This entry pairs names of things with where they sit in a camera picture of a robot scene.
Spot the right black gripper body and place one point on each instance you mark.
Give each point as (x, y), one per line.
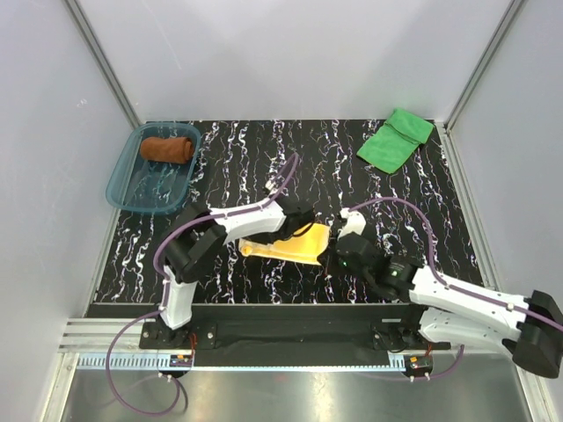
(342, 263)

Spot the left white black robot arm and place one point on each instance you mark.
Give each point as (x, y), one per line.
(190, 246)

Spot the right aluminium frame post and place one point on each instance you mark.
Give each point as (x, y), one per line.
(500, 33)

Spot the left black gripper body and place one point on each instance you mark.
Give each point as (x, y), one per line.
(277, 236)

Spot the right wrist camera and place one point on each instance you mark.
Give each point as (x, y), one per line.
(353, 222)

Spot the green towel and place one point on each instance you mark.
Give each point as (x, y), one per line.
(395, 141)

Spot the yellow towel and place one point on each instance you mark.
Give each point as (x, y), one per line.
(303, 248)

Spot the teal transparent plastic bin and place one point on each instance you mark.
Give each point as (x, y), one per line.
(148, 187)

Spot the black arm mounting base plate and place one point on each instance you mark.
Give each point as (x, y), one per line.
(386, 327)

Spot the aluminium frame post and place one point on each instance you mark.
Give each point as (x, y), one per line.
(91, 40)
(500, 33)

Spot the aluminium frame rail front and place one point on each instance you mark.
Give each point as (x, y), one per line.
(114, 344)

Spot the brown towel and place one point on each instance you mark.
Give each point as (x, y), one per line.
(176, 150)

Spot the left aluminium frame post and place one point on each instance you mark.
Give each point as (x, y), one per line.
(91, 40)

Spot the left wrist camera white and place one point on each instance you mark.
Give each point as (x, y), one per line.
(271, 186)

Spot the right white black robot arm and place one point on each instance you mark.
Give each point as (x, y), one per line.
(528, 329)

